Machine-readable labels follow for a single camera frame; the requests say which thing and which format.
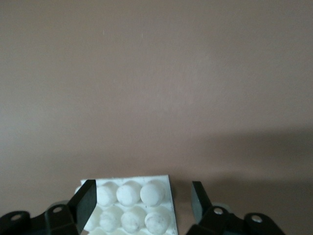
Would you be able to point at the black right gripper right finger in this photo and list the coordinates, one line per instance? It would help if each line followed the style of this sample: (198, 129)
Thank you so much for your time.
(215, 222)

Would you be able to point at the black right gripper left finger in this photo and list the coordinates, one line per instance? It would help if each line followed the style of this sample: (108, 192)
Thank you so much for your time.
(73, 215)

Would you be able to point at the white studded base plate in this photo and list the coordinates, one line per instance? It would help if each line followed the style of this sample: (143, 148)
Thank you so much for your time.
(151, 193)

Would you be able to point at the brown table cover sheet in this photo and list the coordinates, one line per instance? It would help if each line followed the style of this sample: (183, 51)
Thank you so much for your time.
(156, 73)

